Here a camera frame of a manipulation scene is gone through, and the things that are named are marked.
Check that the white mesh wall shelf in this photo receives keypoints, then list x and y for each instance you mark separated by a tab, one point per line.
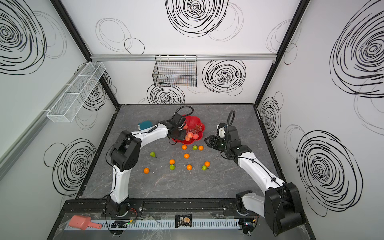
83	92

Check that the red flower-shaped fruit bowl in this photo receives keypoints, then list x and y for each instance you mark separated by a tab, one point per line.
194	126

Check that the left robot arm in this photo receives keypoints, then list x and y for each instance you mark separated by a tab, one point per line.
124	156

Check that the black snack packet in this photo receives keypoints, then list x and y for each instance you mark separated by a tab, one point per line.
183	221

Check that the white mug with teal lid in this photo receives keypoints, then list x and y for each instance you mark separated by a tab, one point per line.
145	125

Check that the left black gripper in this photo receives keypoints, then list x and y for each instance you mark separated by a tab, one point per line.
179	136

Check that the white slotted cable duct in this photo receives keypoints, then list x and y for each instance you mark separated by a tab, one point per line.
197	224

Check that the purple fake grape bunch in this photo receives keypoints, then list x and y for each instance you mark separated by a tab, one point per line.
197	129

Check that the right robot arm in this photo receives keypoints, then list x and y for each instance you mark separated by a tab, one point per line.
281	204

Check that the pink plastic scoop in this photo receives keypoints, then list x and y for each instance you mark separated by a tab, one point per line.
82	223

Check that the black wire basket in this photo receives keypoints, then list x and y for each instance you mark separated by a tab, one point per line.
175	70

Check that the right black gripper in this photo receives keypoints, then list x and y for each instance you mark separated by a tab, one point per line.
215	142

